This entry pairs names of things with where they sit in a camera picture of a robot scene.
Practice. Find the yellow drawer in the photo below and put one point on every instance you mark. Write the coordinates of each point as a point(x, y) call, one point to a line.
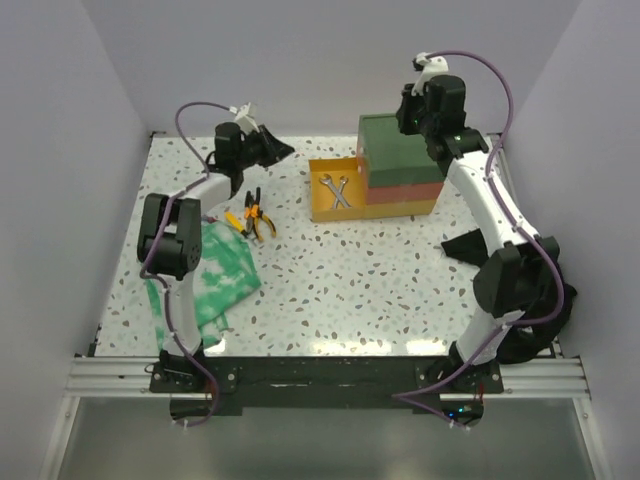
point(322, 198)

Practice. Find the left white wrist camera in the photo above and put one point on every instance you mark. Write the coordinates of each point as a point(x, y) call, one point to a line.
point(244, 117)

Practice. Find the aluminium rail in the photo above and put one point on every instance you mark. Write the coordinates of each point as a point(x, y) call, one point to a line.
point(542, 378)

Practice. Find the green white cloth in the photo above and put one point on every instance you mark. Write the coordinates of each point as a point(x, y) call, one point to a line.
point(225, 276)

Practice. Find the yellow handled screwdriver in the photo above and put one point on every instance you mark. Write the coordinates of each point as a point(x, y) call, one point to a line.
point(236, 223)

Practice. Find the orange black pliers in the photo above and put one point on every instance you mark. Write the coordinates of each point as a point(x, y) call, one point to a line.
point(255, 216)

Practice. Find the silver wrench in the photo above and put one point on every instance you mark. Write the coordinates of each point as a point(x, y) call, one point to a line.
point(327, 181)
point(339, 199)

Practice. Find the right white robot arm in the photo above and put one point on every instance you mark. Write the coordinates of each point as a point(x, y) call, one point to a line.
point(472, 172)

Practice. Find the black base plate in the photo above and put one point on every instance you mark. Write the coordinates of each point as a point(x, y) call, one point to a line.
point(285, 383)

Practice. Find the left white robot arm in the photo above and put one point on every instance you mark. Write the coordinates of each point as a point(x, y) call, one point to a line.
point(169, 244)

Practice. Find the black cloth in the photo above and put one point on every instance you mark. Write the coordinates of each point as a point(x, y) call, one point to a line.
point(513, 283)

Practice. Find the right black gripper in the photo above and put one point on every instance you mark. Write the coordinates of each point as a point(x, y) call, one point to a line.
point(409, 102)

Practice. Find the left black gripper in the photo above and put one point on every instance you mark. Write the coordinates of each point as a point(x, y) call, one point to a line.
point(274, 149)

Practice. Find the orange drawer box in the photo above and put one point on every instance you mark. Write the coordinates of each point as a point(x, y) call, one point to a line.
point(401, 185)

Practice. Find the green drawer box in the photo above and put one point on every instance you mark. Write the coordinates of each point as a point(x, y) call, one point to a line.
point(389, 158)

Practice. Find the silver wrench front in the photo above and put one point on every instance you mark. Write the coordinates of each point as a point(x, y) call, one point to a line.
point(339, 199)

